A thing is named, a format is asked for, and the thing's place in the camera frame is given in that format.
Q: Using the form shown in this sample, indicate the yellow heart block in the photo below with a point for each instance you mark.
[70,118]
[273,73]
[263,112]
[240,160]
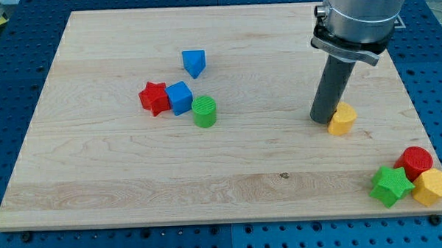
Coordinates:
[342,120]

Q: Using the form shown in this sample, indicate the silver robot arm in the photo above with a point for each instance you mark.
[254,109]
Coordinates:
[355,30]

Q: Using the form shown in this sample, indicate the red star block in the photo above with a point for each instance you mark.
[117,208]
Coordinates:
[154,98]

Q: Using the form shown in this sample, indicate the green star block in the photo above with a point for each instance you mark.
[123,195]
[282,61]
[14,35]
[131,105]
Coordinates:
[389,185]

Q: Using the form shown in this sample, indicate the green cylinder block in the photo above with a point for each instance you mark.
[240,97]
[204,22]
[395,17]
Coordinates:
[204,111]

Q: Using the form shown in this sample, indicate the blue cube block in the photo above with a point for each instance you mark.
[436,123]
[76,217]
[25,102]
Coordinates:
[180,97]

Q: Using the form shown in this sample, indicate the blue triangle block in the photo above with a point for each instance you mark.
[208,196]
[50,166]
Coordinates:
[194,62]

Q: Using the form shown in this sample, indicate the light wooden board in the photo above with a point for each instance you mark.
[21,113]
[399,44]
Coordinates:
[93,157]

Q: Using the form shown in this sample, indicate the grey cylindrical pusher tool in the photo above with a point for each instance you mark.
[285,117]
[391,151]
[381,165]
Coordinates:
[332,84]

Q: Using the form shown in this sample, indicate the red cylinder block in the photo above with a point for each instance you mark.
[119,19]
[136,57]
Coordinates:
[414,160]

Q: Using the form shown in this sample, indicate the yellow hexagon block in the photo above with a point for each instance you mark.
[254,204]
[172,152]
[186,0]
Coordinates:
[428,187]

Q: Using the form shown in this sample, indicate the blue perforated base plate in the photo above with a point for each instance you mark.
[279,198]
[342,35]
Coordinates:
[28,43]

